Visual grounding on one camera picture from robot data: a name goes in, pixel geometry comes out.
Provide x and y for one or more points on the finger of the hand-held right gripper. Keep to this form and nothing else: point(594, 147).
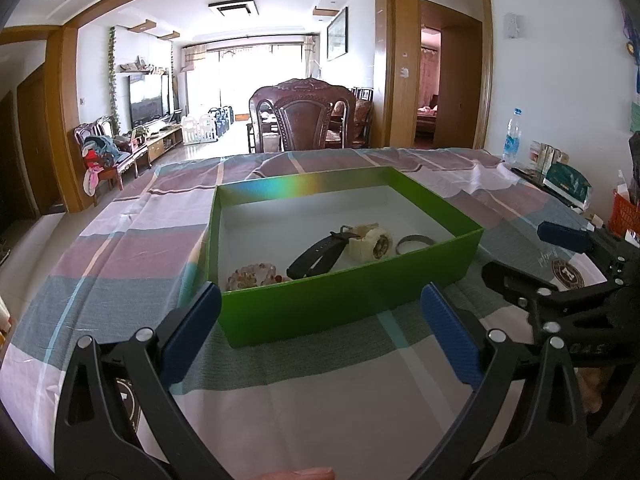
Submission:
point(510, 282)
point(565, 236)

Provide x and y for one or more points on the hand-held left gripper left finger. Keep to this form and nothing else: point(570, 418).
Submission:
point(192, 335)

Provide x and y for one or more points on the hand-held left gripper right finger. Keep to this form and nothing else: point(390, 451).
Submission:
point(450, 335)

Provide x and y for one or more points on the silver bangle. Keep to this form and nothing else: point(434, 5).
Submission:
point(398, 246)

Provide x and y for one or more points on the green cardboard box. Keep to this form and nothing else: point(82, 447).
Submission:
point(325, 305)

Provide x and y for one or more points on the person's left hand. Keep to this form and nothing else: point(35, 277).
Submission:
point(295, 474)

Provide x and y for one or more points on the dark green paper bag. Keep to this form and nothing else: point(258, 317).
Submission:
point(567, 187)

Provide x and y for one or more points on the red plastic basket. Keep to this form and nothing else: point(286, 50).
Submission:
point(622, 215)

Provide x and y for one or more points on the small cartons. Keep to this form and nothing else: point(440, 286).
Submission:
point(547, 155)

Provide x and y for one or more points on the plastic water bottle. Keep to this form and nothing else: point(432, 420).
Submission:
point(511, 140)

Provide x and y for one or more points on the checked tablecloth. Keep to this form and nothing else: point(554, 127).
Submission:
point(125, 240)

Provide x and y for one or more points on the white wristwatch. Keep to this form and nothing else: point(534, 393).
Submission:
point(367, 245)

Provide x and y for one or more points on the wooden armchair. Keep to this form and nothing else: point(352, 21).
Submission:
point(127, 157)

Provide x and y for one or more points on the wooden television cabinet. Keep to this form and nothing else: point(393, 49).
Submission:
point(160, 142)

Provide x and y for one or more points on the pile of clothes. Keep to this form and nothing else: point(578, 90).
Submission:
point(100, 152)

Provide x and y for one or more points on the white baby fence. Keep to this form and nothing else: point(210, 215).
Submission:
point(205, 127)

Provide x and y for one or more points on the dark wooden dining chairs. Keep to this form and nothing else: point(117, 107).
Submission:
point(362, 115)

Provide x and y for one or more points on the flat screen television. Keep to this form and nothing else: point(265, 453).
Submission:
point(147, 102)

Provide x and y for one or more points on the dark carved wooden chair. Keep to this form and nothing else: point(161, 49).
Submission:
point(305, 120)

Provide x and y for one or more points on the green vine garland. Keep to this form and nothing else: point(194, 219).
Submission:
point(114, 80)

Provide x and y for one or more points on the rectangular ceiling lamp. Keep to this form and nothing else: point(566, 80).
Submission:
point(234, 9)

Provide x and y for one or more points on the white wall device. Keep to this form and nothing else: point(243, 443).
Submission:
point(512, 25)

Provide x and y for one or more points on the framed wall picture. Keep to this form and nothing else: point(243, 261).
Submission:
point(337, 35)

